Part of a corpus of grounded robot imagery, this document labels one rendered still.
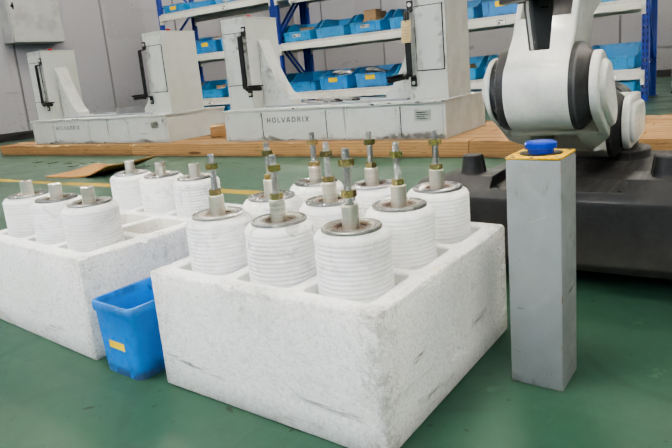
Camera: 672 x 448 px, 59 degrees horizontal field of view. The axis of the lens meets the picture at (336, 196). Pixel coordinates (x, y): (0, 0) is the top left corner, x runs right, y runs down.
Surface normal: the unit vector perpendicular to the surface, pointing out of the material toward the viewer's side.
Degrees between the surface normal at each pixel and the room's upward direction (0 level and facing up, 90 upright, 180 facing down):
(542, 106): 110
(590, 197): 46
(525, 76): 71
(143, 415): 0
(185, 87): 90
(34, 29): 90
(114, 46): 90
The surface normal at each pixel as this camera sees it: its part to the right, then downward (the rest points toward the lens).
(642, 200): -0.45, -0.52
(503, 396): -0.09, -0.97
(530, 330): -0.58, 0.22
